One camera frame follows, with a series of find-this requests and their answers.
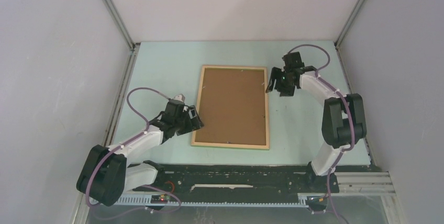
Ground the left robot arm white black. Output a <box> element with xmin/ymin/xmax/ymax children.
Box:
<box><xmin>76</xmin><ymin>99</ymin><xmax>204</xmax><ymax>206</ymax></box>

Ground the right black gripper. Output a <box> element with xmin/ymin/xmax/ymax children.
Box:
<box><xmin>265</xmin><ymin>66</ymin><xmax>295</xmax><ymax>97</ymax></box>

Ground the left aluminium corner post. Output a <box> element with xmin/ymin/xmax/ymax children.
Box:
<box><xmin>102</xmin><ymin>0</ymin><xmax>136</xmax><ymax>51</ymax></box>

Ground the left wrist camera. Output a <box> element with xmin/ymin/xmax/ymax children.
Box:
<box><xmin>172</xmin><ymin>94</ymin><xmax>185</xmax><ymax>105</ymax></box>

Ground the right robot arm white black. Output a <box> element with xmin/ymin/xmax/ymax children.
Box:
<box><xmin>266</xmin><ymin>52</ymin><xmax>367</xmax><ymax>192</ymax></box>

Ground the grey cable duct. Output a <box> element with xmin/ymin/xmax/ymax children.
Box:
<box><xmin>113</xmin><ymin>194</ymin><xmax>308</xmax><ymax>208</ymax></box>

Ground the aluminium corner post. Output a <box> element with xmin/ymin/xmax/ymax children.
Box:
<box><xmin>102</xmin><ymin>0</ymin><xmax>136</xmax><ymax>51</ymax></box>
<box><xmin>335</xmin><ymin>0</ymin><xmax>366</xmax><ymax>49</ymax></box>

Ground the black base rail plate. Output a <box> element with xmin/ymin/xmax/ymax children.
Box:
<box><xmin>152</xmin><ymin>164</ymin><xmax>339</xmax><ymax>204</ymax></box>

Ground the right aluminium corner post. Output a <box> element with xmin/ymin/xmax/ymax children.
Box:
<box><xmin>335</xmin><ymin>0</ymin><xmax>366</xmax><ymax>49</ymax></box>

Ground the aluminium base extrusion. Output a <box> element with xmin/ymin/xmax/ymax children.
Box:
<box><xmin>80</xmin><ymin>170</ymin><xmax>396</xmax><ymax>195</ymax></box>

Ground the wooden picture frame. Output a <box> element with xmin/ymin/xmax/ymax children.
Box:
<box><xmin>191</xmin><ymin>64</ymin><xmax>271</xmax><ymax>151</ymax></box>

